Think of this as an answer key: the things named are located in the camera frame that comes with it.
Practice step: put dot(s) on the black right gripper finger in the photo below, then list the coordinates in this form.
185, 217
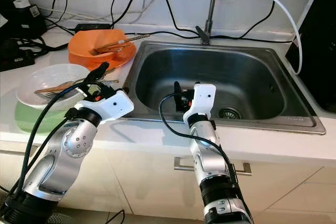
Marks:
178, 88

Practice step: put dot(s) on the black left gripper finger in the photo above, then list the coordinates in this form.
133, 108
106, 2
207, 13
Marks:
100, 71

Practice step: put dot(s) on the silver stainless steel fork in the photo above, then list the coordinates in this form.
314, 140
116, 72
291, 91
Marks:
47, 93

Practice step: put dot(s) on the white bowl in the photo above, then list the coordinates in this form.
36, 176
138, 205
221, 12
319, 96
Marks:
42, 77

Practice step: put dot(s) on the green plate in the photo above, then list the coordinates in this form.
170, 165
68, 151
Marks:
31, 119

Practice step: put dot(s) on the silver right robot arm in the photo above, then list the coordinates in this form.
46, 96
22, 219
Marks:
215, 166

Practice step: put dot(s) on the orange plate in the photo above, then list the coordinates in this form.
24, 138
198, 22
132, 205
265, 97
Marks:
105, 67

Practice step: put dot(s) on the dark metal fork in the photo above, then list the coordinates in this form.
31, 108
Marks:
102, 51

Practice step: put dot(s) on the orange bowl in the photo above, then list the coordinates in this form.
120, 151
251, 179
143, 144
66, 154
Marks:
89, 40

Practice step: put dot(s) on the brown chopstick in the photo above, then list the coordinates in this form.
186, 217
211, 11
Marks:
123, 44
131, 39

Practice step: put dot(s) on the sink drain strainer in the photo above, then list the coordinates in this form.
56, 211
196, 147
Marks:
230, 113

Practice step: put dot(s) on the small flat black adapter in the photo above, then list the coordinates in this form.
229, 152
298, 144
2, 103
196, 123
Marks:
92, 27

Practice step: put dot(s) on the stainless steel sink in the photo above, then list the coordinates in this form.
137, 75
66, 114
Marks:
257, 77

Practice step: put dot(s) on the black power strip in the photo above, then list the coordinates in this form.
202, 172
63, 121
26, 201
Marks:
16, 56

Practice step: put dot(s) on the black labelled power adapter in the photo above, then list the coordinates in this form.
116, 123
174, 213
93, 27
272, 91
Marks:
21, 22

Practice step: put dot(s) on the white cabinet door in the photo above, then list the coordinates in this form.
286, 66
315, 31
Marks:
147, 198

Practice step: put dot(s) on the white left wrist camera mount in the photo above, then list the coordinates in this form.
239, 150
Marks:
110, 106

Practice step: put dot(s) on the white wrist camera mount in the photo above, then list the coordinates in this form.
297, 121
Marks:
205, 98
110, 106

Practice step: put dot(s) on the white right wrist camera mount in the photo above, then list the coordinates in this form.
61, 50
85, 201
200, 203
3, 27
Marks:
205, 98

